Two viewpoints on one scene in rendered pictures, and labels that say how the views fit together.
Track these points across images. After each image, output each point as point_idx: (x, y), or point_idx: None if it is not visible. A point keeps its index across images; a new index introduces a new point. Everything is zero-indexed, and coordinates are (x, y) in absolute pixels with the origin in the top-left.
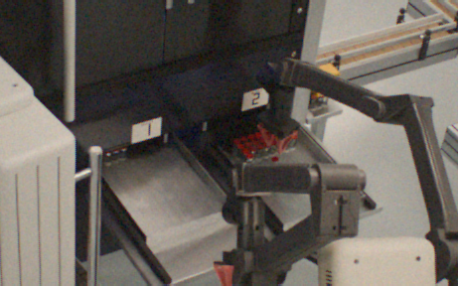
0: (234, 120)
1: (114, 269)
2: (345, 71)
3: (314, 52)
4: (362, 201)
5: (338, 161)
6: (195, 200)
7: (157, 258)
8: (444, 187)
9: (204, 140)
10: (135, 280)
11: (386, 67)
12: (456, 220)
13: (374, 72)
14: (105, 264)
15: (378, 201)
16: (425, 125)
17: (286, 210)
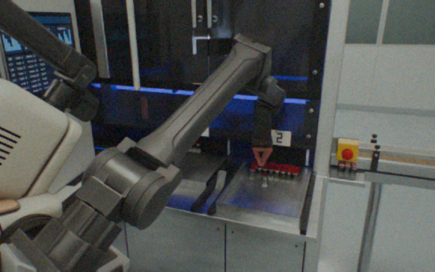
0: (279, 161)
1: (186, 224)
2: (387, 163)
3: (331, 115)
4: (296, 222)
5: (319, 201)
6: (199, 176)
7: None
8: (188, 109)
9: (249, 162)
10: (199, 241)
11: None
12: (162, 143)
13: (422, 178)
14: (180, 217)
15: (316, 233)
16: (232, 60)
17: (239, 203)
